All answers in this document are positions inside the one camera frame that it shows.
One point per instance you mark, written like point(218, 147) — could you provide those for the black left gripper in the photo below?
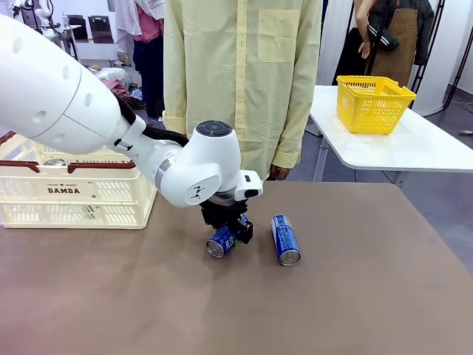
point(225, 212)

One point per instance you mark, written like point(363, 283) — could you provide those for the black square panel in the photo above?
point(78, 27)
point(100, 29)

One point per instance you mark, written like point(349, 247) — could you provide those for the person's left hand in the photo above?
point(281, 173)

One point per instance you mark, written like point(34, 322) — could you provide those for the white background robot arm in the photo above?
point(42, 15)

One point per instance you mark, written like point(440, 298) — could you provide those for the person in yellow gown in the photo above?
point(240, 74)

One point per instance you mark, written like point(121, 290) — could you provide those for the person's right forearm yellow sleeve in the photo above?
point(175, 111)

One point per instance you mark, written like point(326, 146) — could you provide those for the pile of clothes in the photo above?
point(118, 83)

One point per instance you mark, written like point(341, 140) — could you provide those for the yellow plastic basket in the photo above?
point(373, 111)

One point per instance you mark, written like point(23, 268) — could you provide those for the white side table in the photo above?
point(406, 148)

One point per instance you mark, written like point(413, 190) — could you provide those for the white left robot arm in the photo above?
point(55, 96)

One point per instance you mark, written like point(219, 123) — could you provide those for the blue drink can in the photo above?
point(221, 242)
point(286, 240)

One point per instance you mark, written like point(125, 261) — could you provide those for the person in brown apron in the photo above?
point(401, 37)

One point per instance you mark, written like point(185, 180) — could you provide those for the person's left forearm yellow sleeve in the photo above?
point(293, 133)

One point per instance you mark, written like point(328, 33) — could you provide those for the hanging clothes on rack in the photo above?
point(144, 22)

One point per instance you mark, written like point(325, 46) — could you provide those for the black tripod stand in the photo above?
point(420, 79)

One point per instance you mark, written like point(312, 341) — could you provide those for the cream basket brown rim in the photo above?
point(74, 190)

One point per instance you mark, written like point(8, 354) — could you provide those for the apron person's hand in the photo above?
point(364, 50)

